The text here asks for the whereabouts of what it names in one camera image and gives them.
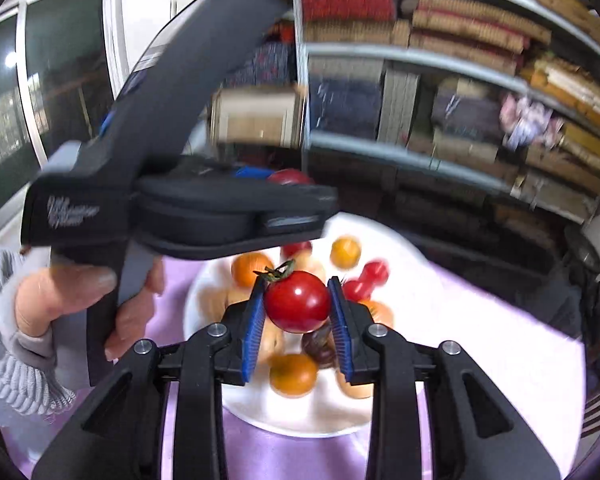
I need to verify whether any stack of yellow wooden boxes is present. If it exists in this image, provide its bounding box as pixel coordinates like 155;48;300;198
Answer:
510;0;600;176

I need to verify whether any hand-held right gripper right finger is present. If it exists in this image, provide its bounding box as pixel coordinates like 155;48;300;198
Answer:
327;275;563;480

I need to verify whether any person's left hand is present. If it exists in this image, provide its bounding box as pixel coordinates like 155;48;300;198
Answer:
15;259;166;361

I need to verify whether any beige picture frame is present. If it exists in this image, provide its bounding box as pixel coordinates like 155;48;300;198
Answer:
210;85;306;148

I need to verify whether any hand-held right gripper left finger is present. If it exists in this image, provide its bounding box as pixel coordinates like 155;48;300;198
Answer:
32;276;268;480

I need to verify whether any orange green tomato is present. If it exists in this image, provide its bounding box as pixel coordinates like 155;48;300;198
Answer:
269;353;319;398

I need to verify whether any white framed window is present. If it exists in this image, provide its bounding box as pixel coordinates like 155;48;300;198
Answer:
0;0;126;231

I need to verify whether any small orange mandarin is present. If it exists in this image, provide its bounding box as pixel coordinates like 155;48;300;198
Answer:
231;252;273;288

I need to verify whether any stack of dark blue boxes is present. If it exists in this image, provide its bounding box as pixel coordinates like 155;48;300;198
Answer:
230;40;501;146

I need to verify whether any metal shelf with boxes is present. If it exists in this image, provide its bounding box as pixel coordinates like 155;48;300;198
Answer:
215;0;600;221

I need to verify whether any purple patterned tablecloth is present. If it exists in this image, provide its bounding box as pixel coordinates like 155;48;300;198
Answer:
10;240;588;480

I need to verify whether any pink crumpled cloth bundle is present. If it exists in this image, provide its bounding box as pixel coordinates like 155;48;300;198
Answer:
499;95;563;151

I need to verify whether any round dark metal dish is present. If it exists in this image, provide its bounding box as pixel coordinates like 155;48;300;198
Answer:
562;225;600;281

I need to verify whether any large orange mandarin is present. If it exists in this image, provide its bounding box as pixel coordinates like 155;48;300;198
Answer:
360;300;395;331

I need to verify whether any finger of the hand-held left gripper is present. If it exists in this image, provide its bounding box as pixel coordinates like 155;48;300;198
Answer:
230;164;281;183

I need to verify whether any pale yellow loquat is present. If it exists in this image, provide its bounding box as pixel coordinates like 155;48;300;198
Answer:
200;285;251;321
295;252;327;276

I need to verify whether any person's left forearm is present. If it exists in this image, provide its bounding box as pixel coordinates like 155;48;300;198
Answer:
0;247;76;428

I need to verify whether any spotted yellow passion fruit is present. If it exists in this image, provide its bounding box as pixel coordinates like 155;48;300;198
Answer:
336;377;376;400

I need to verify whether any grey metal shelf rack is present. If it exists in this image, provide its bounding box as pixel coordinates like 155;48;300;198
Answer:
287;0;600;226

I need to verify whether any yellow cherry tomato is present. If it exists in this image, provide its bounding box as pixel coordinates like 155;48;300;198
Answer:
330;236;362;270

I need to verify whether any small dark water chestnut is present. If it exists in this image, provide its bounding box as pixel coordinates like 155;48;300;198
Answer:
301;327;337;368

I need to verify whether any white oval plate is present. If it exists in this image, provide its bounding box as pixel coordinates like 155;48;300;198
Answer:
182;212;431;437

